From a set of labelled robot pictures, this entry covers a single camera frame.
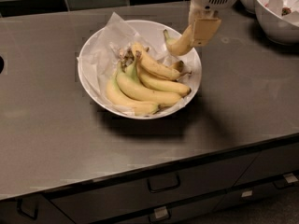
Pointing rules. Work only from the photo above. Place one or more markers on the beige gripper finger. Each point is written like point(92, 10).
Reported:
point(201, 15)
point(203, 30)

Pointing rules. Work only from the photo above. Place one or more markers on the drawer handle with label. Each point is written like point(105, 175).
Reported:
point(287, 181)
point(159, 214)

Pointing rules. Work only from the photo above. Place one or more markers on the white drawer label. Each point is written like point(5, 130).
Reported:
point(246, 194)

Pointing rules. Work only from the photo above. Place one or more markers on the large white bowl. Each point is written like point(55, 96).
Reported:
point(193, 64)

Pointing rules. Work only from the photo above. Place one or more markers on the yellow banana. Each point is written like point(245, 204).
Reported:
point(159, 84)
point(118, 98)
point(180, 46)
point(128, 82)
point(152, 66)

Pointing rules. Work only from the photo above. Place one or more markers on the middle drawer handle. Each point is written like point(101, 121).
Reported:
point(161, 183)

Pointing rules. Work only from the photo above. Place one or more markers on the right drawer handle with label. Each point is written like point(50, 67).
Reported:
point(287, 181)

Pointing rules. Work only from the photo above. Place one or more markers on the lower drawer handle with label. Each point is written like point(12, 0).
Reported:
point(159, 214)

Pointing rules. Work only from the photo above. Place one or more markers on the white paper liner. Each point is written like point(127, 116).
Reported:
point(98, 57)

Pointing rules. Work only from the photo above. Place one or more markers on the left drawer handle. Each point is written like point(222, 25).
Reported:
point(27, 208)

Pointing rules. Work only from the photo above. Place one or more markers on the white bowl at right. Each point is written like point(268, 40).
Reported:
point(275, 28)

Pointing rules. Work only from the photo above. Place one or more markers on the paper in right bowl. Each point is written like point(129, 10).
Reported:
point(287, 13)

